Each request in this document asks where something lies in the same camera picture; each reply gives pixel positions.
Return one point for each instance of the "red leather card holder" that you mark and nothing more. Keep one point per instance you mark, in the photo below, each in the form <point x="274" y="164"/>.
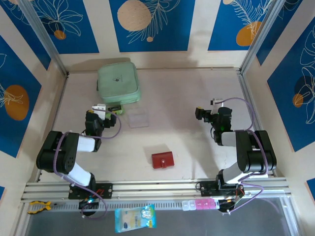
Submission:
<point x="163" y="161"/>

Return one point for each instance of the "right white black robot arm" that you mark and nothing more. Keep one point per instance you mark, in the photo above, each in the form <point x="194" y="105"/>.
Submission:
<point x="256" y="157"/>

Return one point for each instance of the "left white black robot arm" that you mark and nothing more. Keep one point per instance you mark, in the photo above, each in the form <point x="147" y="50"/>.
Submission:
<point x="56" y="152"/>

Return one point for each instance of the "small green box black label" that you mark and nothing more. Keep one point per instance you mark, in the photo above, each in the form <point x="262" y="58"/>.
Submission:
<point x="115" y="109"/>

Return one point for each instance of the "mint green zip pouch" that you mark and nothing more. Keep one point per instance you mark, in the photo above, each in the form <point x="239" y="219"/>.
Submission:
<point x="118" y="83"/>

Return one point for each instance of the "pink white pill organizer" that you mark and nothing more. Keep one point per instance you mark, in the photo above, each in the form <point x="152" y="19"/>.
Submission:
<point x="200" y="205"/>

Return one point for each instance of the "yellow black pliers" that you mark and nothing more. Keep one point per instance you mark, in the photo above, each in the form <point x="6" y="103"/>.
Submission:
<point x="40" y="206"/>

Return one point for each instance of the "wet wipes packet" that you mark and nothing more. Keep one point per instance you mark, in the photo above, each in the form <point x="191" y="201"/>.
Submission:
<point x="135" y="218"/>

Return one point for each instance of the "grey metal shelf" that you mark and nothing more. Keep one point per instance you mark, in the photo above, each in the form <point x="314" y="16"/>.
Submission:
<point x="197" y="223"/>

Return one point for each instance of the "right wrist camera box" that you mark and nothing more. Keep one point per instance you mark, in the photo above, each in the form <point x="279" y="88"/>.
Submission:
<point x="216" y="103"/>

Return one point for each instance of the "aluminium side rail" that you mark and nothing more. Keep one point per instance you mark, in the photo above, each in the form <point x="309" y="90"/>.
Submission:
<point x="59" y="98"/>
<point x="247" y="98"/>

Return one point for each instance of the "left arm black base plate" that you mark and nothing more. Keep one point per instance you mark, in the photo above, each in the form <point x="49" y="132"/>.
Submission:
<point x="105" y="190"/>

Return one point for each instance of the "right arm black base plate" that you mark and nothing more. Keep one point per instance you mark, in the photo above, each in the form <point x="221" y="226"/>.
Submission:
<point x="206" y="188"/>

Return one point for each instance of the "aluminium mounting rail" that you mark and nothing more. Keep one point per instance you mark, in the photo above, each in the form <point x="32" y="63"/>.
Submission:
<point x="157" y="189"/>

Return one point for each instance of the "aluminium frame post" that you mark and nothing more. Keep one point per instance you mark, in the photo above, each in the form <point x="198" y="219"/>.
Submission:
<point x="44" y="37"/>
<point x="260" y="37"/>

